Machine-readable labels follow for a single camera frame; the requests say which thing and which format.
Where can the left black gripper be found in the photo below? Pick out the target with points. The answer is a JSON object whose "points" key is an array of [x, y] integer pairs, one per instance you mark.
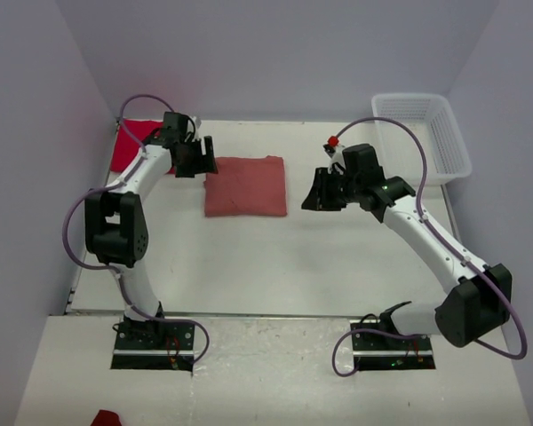
{"points": [[202, 164]]}

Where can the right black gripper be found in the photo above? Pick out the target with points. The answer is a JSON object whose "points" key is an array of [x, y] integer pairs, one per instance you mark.
{"points": [[319, 197]]}

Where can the salmon pink t shirt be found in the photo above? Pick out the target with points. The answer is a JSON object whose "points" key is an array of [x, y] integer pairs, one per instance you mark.
{"points": [[246, 187]]}

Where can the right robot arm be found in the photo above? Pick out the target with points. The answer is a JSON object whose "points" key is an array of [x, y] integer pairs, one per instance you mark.
{"points": [[475, 291]]}

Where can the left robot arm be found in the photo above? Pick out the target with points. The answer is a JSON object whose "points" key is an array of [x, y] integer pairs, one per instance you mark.
{"points": [[116, 229]]}

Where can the folded red t shirt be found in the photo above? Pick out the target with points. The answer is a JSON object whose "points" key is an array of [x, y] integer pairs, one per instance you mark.
{"points": [[126, 148]]}

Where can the white plastic basket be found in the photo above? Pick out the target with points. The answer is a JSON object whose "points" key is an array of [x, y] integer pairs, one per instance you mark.
{"points": [[431, 119]]}

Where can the red cloth at bottom edge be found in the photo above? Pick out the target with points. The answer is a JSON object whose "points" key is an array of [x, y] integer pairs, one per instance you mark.
{"points": [[106, 418]]}

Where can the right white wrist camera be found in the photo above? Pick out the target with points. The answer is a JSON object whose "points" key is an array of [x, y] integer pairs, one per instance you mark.
{"points": [[334, 150]]}

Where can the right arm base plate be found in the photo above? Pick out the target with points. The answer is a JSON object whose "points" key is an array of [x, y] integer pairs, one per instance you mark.
{"points": [[372, 352]]}

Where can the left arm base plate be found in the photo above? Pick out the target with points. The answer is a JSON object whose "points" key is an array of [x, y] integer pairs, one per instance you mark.
{"points": [[153, 345]]}

